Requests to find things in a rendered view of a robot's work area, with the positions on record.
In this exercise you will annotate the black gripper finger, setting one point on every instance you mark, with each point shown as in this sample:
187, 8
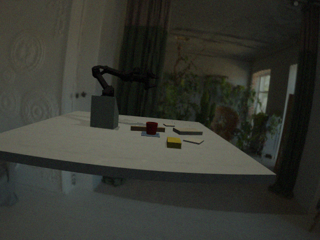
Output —
154, 76
150, 85

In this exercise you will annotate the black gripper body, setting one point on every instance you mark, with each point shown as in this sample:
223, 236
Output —
145, 79

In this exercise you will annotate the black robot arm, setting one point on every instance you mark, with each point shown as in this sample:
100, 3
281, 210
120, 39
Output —
132, 75

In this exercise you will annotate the yellow block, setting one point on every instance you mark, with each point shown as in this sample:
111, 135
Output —
174, 143

